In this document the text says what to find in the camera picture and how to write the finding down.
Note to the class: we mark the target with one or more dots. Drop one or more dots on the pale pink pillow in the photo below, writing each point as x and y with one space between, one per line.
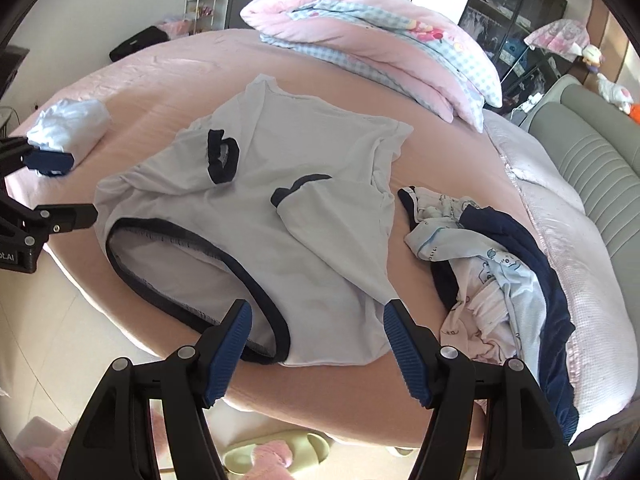
535 165
580 285

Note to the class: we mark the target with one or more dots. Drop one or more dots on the pale green slipper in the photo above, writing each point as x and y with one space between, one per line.
307 445

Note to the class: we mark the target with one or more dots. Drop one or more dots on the black bag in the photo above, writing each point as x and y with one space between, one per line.
137 44

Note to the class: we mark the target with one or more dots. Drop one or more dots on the pink cloth on cabinet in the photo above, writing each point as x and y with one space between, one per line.
560 35

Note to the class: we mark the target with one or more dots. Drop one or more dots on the folded pink checkered quilt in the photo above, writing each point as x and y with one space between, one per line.
375 25

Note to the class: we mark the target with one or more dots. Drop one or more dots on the black glass wardrobe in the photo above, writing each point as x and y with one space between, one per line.
515 5

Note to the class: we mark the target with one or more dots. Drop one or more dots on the orange plush toy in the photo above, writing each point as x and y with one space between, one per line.
635 112

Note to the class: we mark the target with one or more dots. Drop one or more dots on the navy blue garment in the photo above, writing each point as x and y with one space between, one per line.
515 230

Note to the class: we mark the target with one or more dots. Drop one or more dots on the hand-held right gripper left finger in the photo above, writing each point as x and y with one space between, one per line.
227 355

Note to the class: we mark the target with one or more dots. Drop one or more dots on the white t-shirt navy trim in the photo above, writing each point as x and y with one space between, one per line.
300 240
70 125

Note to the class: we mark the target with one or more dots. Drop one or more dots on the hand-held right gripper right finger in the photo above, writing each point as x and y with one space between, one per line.
405 355

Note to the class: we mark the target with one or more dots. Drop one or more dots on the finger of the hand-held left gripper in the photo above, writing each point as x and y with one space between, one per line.
47 160
60 217

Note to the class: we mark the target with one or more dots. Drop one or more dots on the white and yellow plush toy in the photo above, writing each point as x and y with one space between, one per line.
592 56

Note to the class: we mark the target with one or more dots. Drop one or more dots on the bed with pink sheet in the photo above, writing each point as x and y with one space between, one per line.
150 85

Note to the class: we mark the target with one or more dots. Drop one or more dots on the pink print pajama garment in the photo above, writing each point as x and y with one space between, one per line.
475 325

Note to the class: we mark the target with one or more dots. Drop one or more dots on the pink fluffy slipper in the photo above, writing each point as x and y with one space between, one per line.
270 460
42 442

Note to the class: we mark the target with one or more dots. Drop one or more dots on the pink cloth heap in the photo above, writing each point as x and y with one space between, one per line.
175 26

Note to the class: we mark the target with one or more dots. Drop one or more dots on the grey-green padded headboard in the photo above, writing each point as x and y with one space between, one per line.
600 150

